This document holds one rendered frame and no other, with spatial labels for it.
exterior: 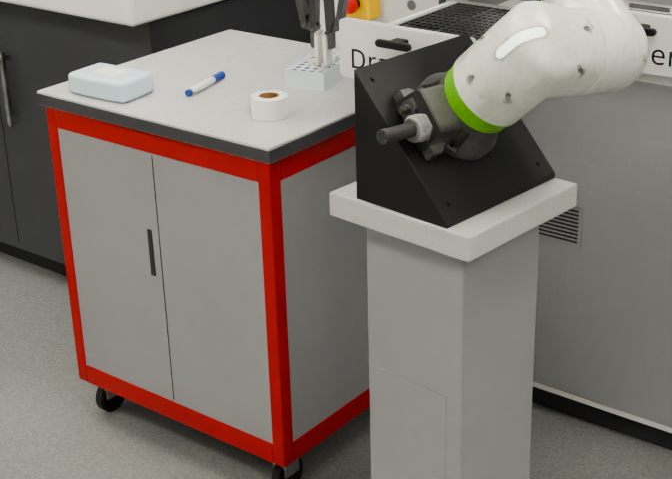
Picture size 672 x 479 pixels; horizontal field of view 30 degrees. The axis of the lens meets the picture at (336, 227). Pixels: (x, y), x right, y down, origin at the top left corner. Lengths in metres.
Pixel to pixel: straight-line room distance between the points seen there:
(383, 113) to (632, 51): 0.38
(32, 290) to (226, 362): 1.15
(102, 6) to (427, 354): 1.30
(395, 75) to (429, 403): 0.53
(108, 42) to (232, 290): 0.90
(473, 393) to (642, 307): 0.67
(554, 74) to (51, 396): 1.63
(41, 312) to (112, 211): 0.88
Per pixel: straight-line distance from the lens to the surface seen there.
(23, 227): 3.57
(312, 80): 2.49
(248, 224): 2.30
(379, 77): 1.91
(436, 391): 2.04
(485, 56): 1.81
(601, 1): 1.93
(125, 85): 2.47
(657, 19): 2.38
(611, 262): 2.59
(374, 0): 2.70
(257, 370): 2.43
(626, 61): 1.90
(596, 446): 2.75
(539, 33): 1.78
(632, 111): 2.47
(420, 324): 2.00
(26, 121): 3.40
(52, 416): 2.93
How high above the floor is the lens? 1.50
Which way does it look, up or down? 23 degrees down
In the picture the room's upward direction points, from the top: 2 degrees counter-clockwise
